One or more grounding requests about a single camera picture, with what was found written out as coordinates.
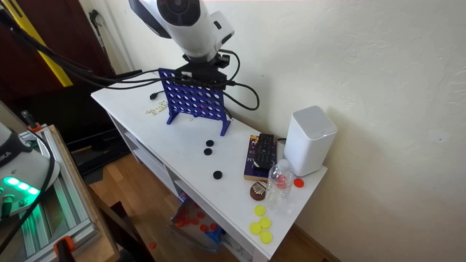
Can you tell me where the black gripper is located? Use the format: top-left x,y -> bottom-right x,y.
184,51 -> 231,74

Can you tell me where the blue connect four gameboard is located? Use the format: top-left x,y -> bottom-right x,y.
158,67 -> 233,137

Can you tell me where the white robot base green light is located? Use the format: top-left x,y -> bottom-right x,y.
0,121 -> 63,226

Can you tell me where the white shelf table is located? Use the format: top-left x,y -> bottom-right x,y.
91,72 -> 330,262

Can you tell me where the black remote control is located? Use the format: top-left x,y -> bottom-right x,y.
252,133 -> 280,172

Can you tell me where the dark patterned small box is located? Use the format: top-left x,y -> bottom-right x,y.
244,134 -> 281,182

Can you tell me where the white plastic bin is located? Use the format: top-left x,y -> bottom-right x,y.
283,105 -> 340,178

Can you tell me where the brown round jar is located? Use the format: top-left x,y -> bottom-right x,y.
249,179 -> 270,203

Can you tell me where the clear plastic cup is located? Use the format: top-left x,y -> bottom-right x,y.
267,159 -> 298,213

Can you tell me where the game box with red chips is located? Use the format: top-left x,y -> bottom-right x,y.
169,195 -> 228,254

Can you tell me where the yellow black strip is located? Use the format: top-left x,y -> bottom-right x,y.
2,0 -> 76,89

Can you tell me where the orange black clamp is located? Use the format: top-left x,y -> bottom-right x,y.
19,109 -> 47,136
53,236 -> 79,262

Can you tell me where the dark brown door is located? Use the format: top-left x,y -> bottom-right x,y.
0,0 -> 118,107

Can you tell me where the black power cable with plug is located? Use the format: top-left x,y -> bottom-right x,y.
149,88 -> 166,102

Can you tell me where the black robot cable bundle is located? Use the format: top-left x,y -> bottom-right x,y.
0,6 -> 261,112

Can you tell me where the aluminium rail workbench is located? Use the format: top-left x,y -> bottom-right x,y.
0,124 -> 118,262

